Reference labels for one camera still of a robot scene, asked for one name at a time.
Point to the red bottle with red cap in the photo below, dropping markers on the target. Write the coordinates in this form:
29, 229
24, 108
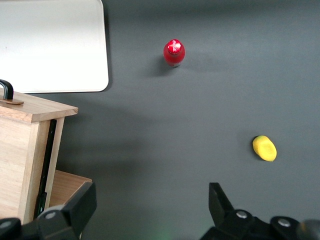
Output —
174, 53

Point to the wooden drawer cabinet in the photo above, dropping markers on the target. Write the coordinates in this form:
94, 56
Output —
67, 186

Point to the black drawer slide rail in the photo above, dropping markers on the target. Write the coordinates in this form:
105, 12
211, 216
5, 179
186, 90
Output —
48, 150

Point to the light wooden drawer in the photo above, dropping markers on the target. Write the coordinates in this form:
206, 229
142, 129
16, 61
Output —
17, 155

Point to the beige rectangular plastic tray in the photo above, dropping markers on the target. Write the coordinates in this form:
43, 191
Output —
50, 45

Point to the yellow toy lemon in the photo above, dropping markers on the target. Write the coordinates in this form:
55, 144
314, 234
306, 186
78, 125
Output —
265, 148

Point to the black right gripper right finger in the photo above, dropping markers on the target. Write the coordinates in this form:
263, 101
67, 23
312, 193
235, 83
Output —
222, 212

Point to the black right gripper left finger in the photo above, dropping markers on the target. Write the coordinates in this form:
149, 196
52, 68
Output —
75, 207

